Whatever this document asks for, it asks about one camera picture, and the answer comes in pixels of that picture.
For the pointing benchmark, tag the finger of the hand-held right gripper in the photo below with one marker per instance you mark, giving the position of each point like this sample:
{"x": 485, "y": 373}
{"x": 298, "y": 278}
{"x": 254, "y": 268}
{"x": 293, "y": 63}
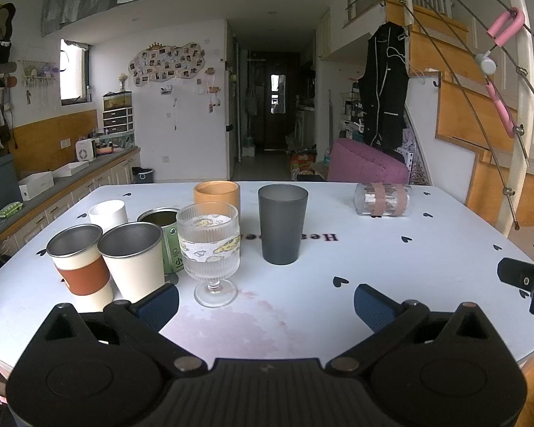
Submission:
{"x": 516, "y": 273}

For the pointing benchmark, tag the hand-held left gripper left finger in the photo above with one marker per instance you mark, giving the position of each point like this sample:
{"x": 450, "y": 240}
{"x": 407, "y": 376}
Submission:
{"x": 159, "y": 306}

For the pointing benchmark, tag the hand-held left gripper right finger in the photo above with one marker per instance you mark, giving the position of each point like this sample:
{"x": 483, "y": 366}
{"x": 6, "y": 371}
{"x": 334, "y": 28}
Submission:
{"x": 374, "y": 308}

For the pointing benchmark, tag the clear plastic cup brown bands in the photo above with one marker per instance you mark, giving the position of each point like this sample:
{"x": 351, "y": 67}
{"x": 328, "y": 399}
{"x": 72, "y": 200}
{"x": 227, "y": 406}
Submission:
{"x": 385, "y": 199}

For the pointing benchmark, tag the cream steel cup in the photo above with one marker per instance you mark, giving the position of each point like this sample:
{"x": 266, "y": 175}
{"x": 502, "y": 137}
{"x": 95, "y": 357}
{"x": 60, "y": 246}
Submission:
{"x": 135, "y": 267}

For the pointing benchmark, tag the steel cup brown sleeve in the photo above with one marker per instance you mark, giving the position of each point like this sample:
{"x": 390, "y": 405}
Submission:
{"x": 78, "y": 267}

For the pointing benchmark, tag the small white cup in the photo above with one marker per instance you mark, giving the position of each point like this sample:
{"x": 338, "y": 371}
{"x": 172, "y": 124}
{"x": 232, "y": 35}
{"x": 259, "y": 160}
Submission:
{"x": 109, "y": 215}

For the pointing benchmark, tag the dark grey plastic cup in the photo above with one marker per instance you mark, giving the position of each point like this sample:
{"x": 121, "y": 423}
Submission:
{"x": 282, "y": 227}

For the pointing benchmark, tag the orange ceramic cup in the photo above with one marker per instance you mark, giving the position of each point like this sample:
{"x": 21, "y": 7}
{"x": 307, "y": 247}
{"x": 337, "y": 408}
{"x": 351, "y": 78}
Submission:
{"x": 216, "y": 195}

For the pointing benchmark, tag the heart print tablecloth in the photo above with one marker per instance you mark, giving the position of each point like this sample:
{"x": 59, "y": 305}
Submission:
{"x": 405, "y": 267}

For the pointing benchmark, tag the green tin can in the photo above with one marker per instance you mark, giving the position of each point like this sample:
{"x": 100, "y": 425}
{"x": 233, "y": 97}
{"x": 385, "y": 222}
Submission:
{"x": 171, "y": 253}

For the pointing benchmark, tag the ribbed glass goblet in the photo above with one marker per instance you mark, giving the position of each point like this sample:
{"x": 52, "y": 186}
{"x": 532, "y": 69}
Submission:
{"x": 209, "y": 249}

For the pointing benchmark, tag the black waste bin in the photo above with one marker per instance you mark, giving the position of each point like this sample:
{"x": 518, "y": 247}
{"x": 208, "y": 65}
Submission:
{"x": 142, "y": 175}

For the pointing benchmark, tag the pink armchair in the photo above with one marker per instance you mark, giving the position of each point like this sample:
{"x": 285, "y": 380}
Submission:
{"x": 365, "y": 165}

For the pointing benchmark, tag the kitchen counter cabinets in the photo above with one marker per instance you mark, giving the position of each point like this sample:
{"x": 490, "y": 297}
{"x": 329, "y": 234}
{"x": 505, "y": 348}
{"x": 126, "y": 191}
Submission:
{"x": 58, "y": 195}

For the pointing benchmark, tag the large water bottle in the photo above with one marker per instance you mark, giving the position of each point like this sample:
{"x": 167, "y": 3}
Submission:
{"x": 325, "y": 156}

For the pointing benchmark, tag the red snack carton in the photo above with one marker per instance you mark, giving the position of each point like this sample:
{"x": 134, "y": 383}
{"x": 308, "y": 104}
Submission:
{"x": 303, "y": 164}

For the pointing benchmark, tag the flat white tray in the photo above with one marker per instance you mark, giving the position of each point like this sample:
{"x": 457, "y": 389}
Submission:
{"x": 71, "y": 168}

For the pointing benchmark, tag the white cardboard box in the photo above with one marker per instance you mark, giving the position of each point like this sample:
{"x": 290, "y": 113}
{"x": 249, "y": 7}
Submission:
{"x": 35, "y": 185}

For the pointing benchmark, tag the white round front appliance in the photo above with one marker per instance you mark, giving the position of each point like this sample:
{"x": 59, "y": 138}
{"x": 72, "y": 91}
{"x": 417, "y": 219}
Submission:
{"x": 85, "y": 149}

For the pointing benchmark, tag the green wipes packet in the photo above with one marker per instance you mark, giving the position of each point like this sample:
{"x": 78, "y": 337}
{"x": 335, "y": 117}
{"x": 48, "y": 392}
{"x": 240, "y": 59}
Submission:
{"x": 10, "y": 209}

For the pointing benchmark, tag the wooden staircase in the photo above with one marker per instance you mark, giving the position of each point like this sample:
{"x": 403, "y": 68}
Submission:
{"x": 467, "y": 98}

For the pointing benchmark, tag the white drawer unit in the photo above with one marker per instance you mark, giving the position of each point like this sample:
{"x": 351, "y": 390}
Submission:
{"x": 118, "y": 120}

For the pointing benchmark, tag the glass fish tank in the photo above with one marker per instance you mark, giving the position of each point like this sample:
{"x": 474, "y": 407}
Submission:
{"x": 117, "y": 100}

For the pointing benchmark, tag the black hanging coat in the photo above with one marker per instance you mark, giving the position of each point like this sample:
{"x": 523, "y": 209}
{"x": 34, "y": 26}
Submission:
{"x": 382, "y": 98}

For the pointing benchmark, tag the dark entrance door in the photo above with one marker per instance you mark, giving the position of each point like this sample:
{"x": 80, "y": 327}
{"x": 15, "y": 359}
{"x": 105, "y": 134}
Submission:
{"x": 273, "y": 100}

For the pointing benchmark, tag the cloud shaped photo board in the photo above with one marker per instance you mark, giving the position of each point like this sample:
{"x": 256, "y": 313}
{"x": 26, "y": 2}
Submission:
{"x": 167, "y": 64}

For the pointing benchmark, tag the pink foam exercise tool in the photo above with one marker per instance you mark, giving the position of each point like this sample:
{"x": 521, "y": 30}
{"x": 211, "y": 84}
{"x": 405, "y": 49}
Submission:
{"x": 505, "y": 31}

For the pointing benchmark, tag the window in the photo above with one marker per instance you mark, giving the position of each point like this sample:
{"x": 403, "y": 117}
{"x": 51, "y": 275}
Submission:
{"x": 73, "y": 71}

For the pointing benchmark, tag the white stair post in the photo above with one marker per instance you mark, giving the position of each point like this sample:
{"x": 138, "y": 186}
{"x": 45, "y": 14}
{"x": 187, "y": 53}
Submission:
{"x": 518, "y": 111}

